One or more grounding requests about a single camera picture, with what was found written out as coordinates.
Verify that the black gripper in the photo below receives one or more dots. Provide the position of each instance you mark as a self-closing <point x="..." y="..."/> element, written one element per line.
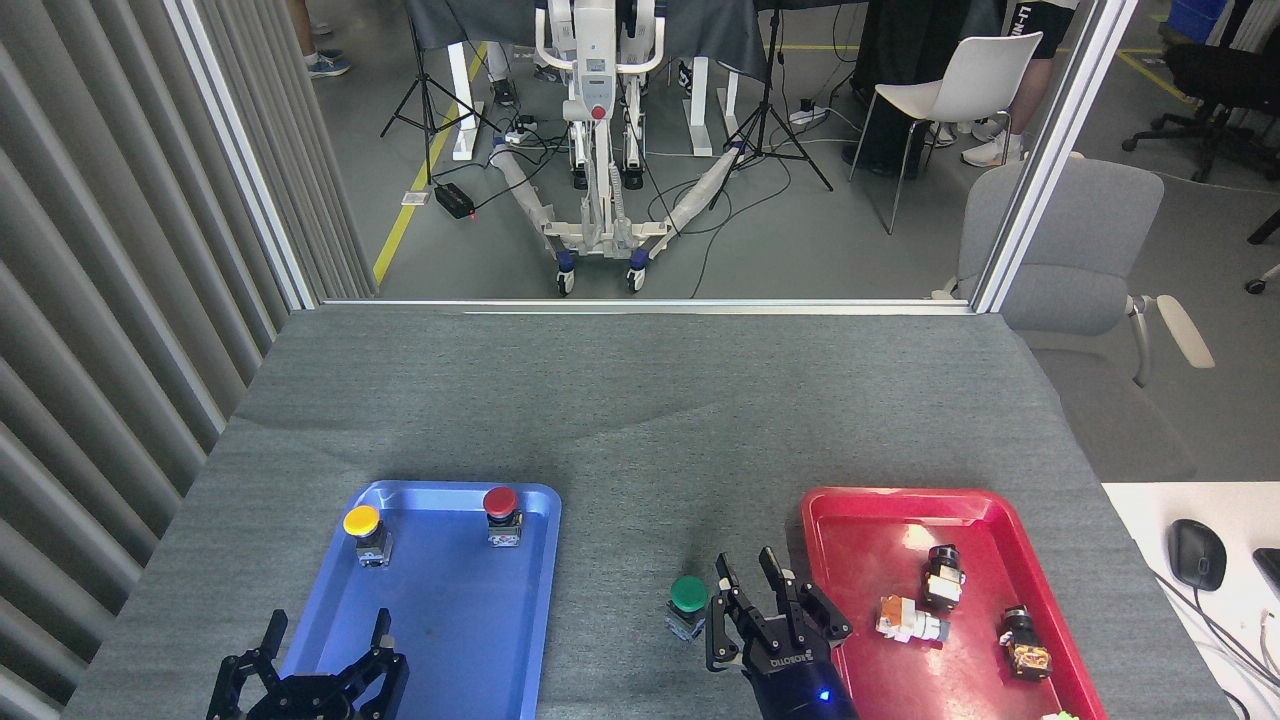
<point x="305" y="700"/>
<point x="800" y="680"/>

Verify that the green push button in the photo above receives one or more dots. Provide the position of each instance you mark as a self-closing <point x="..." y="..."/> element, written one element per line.
<point x="688" y="592"/>

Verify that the yellow push button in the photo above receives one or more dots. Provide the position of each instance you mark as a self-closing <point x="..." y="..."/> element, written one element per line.
<point x="362" y="520"/>

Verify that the red push button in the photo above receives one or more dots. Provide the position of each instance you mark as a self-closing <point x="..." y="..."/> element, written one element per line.
<point x="500" y="500"/>

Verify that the red plastic tray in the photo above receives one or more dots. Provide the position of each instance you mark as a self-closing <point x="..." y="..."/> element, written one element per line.
<point x="870" y="540"/>

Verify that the blue plastic tray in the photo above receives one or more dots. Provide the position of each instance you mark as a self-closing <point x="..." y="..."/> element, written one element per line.
<point x="460" y="600"/>

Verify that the grey table mat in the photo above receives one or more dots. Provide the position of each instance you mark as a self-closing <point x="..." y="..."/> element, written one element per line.
<point x="650" y="420"/>

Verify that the small green object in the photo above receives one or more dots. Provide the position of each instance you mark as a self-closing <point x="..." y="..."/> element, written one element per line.
<point x="1062" y="716"/>

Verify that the white desk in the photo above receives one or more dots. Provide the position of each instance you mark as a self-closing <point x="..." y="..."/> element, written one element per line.
<point x="1160" y="510"/>

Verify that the black computer mouse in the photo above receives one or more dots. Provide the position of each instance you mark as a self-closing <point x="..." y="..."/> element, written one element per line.
<point x="1196" y="555"/>

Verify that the grey office chair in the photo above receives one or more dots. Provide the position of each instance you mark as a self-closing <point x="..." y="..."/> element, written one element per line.
<point x="1080" y="230"/>

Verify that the black keyboard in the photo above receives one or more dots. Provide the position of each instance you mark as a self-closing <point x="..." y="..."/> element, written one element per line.
<point x="1268" y="570"/>

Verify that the black power box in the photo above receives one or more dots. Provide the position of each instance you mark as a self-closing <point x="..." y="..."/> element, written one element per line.
<point x="453" y="200"/>

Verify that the white power strip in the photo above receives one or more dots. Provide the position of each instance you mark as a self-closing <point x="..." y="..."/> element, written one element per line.
<point x="808" y="114"/>

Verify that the black tripod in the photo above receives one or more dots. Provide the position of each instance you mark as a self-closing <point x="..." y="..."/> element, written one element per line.
<point x="430" y="95"/>
<point x="768" y="110"/>

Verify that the white stand on wheels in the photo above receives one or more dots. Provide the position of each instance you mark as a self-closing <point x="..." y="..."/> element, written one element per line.
<point x="590" y="90"/>

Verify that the white plastic chair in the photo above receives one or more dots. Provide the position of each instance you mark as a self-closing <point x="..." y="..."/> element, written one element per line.
<point x="985" y="75"/>

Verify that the table with dark cloth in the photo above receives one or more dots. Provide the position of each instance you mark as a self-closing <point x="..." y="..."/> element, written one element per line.
<point x="700" y="30"/>

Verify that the office chair base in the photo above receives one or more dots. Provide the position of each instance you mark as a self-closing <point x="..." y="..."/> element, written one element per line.
<point x="1262" y="228"/>

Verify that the black office chair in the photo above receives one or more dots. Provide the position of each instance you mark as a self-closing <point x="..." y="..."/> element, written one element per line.
<point x="1215" y="75"/>

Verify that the white and orange switch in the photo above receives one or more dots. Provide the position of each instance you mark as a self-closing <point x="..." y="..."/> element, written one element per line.
<point x="905" y="620"/>

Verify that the black and white switch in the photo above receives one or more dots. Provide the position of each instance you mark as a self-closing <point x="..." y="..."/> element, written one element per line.
<point x="943" y="580"/>

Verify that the black and amber switch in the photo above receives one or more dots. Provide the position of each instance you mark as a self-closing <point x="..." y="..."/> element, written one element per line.
<point x="1026" y="655"/>

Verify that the silver frame rail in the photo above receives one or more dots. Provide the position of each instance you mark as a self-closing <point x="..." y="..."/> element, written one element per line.
<point x="650" y="304"/>

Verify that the silver frame post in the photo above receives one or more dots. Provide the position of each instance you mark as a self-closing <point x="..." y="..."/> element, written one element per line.
<point x="1050" y="150"/>
<point x="240" y="150"/>

